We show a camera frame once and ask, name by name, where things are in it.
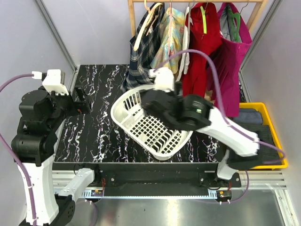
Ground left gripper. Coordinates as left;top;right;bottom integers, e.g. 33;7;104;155
45;83;93;128

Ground white plastic laundry basket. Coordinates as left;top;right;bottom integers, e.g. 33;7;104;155
111;85;192;161

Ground navy plaid skirt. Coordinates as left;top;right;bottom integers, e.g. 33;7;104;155
121;3;165;92

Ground pastel floral skirt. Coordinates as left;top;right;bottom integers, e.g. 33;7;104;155
150;7;185;68

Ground cream plastic hanger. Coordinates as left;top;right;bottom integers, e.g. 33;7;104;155
133;0;163;51

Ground pink plastic hanger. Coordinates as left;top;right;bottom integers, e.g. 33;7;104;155
168;3;173;56

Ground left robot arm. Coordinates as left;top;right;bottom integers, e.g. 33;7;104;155
11;87;102;226

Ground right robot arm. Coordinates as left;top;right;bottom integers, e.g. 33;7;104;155
139;89;260;160

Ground yellow-green hanger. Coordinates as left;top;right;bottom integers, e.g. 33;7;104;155
200;6;207;34

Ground green hanger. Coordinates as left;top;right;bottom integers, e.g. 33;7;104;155
228;7;241;42

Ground white garment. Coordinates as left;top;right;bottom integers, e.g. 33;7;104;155
176;6;191;81

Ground magenta dress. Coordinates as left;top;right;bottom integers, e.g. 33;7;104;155
206;3;252;117

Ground yellow plastic bin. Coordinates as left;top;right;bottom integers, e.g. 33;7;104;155
239;102;288;170

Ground red dress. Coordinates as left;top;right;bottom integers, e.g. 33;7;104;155
181;2;223;99

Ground folded dark clothes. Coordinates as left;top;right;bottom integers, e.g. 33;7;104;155
227;108;281;170

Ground wooden clothes rack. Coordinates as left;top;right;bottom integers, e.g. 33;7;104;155
127;0;268;36

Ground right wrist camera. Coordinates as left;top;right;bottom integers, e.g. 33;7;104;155
149;67;174;92

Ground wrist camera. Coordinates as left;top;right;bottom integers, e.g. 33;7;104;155
42;69;69;96
149;67;174;92

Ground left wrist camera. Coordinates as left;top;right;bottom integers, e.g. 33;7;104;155
42;69;69;96

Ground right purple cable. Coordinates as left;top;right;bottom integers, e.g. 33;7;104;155
153;49;286;165

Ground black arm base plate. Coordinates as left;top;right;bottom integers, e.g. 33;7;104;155
53;162;241;199

